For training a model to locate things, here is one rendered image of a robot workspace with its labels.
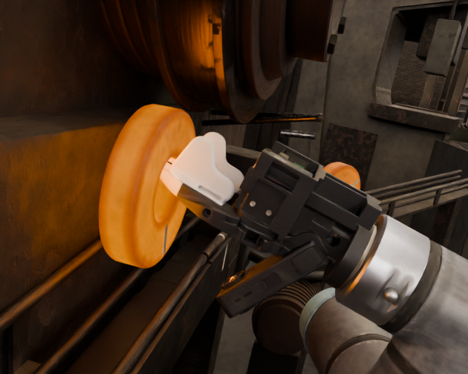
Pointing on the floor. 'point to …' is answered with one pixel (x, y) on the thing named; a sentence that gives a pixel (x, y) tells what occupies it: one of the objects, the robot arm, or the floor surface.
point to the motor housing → (280, 329)
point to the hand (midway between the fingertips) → (158, 167)
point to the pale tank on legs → (454, 89)
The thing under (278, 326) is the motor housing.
